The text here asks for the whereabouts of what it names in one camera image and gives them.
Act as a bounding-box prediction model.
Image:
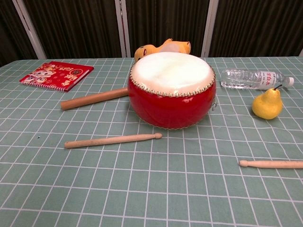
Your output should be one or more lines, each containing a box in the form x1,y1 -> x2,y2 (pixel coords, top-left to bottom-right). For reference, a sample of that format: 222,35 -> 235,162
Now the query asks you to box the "thick brown wooden rod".
60,87 -> 129,111

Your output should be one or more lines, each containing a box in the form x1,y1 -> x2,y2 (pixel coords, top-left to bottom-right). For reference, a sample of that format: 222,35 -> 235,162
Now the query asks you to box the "pale wooden drumstick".
64,132 -> 163,149
238,160 -> 303,169

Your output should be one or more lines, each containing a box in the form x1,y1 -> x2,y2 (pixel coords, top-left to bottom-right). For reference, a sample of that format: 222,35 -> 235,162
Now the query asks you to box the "red drum white skin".
127,52 -> 217,130

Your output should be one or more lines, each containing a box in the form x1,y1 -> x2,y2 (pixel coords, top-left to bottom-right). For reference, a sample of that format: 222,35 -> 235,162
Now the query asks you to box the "yellow pear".
251,84 -> 284,120

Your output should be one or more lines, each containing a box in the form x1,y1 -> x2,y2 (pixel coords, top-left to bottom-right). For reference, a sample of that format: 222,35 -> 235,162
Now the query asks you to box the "red spiral notebook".
19,61 -> 95,93

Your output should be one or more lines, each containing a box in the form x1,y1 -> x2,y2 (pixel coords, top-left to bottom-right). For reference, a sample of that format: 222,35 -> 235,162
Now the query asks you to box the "clear plastic water bottle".
220,68 -> 295,91

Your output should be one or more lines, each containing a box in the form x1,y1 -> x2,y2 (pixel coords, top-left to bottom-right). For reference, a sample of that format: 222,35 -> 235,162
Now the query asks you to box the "green checked tablecloth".
0,56 -> 303,227

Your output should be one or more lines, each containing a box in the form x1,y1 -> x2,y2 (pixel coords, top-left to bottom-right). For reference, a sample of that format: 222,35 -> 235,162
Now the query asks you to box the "yellow plush toy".
134,38 -> 191,62

